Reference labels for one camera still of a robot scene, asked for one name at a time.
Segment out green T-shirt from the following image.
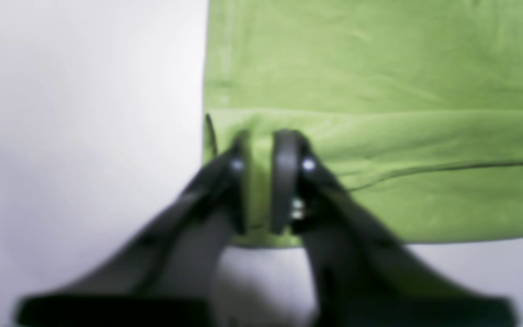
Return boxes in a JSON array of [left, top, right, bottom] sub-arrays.
[[204, 0, 523, 247]]

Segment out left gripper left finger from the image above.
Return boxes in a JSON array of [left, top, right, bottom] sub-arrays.
[[16, 132, 249, 327]]

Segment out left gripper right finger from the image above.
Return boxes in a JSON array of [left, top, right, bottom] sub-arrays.
[[271, 129, 518, 327]]

